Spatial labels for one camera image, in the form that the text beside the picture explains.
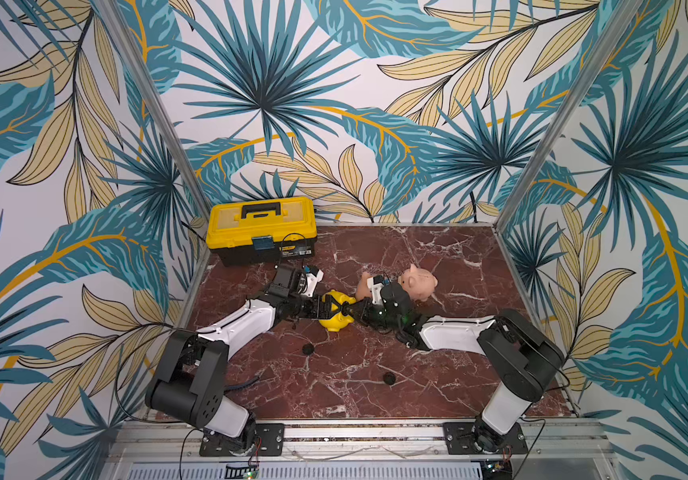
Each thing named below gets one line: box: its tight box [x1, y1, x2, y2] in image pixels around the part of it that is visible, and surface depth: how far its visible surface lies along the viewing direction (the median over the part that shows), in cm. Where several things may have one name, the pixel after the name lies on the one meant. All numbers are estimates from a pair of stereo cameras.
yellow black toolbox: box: [206, 197, 318, 266], surface depth 100 cm
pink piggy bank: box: [398, 264, 439, 301], surface depth 96 cm
